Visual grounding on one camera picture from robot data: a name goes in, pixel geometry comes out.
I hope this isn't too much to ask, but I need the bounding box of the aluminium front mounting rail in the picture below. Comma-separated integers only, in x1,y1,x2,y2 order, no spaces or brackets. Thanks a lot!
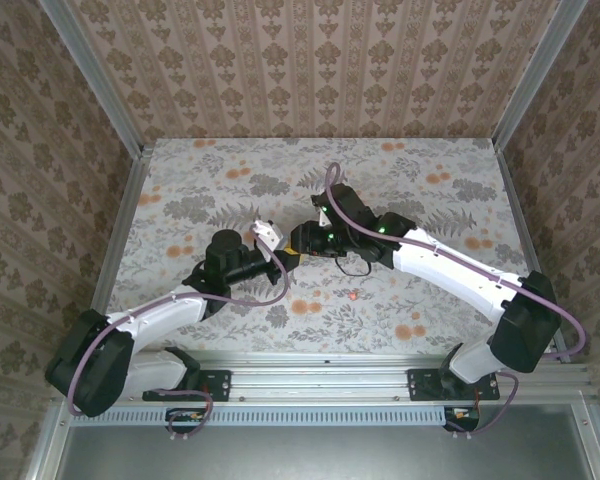
54,349,592,402

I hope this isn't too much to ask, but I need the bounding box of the grey metal sheet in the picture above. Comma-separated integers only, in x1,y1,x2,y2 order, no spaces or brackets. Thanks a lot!
54,404,597,480

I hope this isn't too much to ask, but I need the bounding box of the right small wired controller board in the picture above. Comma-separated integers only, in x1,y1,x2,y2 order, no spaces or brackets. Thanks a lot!
444,405,481,432

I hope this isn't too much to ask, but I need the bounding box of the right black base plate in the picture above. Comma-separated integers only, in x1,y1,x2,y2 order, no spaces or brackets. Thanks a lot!
407,368,501,401

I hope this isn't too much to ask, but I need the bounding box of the left small wired controller board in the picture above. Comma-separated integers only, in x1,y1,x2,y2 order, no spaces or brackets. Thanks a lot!
166,408,207,434

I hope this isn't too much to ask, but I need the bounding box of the floral patterned table cover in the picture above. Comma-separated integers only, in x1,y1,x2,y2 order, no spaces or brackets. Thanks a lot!
99,137,534,355

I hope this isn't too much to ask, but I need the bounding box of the small wired controller board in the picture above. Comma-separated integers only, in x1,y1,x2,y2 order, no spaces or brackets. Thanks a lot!
444,405,481,432
166,408,207,434

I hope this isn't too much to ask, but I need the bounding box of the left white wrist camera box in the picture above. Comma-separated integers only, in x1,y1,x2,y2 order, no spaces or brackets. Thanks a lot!
250,218,284,249

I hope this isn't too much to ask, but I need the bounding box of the aluminium side rail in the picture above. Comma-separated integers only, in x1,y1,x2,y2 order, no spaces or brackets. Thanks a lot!
494,147,572,365
73,144,155,366

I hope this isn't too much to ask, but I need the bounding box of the right aluminium corner post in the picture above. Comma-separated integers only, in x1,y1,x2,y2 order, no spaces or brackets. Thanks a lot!
493,0,590,151

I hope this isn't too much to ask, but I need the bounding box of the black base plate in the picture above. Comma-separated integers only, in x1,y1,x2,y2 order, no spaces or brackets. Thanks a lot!
407,368,501,401
142,368,232,402

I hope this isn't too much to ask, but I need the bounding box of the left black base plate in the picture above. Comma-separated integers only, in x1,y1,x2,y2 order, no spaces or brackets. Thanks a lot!
142,368,232,402

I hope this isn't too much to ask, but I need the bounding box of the left aluminium side rail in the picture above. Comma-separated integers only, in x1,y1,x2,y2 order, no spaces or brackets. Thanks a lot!
73,144,155,366

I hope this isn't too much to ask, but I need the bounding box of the aluminium corner post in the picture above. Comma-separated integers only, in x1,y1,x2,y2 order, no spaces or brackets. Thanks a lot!
37,0,145,157
493,0,590,151

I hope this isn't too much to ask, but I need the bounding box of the left aluminium corner post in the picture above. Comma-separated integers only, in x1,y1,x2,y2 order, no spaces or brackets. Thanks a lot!
37,0,145,157

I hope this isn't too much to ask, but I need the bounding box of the grey slotted cable duct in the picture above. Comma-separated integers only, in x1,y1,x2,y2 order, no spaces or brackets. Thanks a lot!
72,404,447,427

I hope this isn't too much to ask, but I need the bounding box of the right aluminium side rail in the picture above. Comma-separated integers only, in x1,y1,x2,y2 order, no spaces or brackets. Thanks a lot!
494,147,572,365

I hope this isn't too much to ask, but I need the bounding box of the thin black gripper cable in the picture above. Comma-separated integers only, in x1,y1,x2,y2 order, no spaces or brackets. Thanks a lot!
333,248,372,277

